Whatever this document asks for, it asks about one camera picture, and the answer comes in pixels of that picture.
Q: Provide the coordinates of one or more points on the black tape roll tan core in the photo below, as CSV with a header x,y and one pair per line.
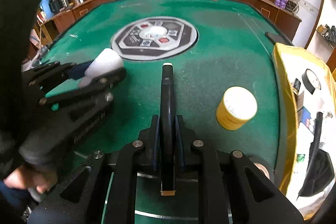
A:
x,y
311,81

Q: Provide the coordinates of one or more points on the person left hand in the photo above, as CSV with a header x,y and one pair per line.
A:
x,y
25,177

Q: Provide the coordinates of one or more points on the round table control panel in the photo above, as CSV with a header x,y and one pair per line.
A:
x,y
154,38

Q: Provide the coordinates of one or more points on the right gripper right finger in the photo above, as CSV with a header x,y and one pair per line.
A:
x,y
231,189

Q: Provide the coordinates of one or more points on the long black art marker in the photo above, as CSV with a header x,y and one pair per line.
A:
x,y
314,146

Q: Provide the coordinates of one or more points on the white blue small box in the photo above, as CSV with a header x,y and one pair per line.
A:
x,y
306,119

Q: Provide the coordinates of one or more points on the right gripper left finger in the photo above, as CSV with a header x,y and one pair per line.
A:
x,y
103,188

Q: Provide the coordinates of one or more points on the black tape roll red core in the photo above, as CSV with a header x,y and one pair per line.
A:
x,y
266,171

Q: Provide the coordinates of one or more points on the black round cap holder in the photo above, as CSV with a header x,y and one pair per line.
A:
x,y
319,175

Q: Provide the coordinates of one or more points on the black marker orange tip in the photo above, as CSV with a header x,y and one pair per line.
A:
x,y
167,134

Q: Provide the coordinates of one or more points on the white tray with yellow rim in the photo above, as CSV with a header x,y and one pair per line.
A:
x,y
306,90

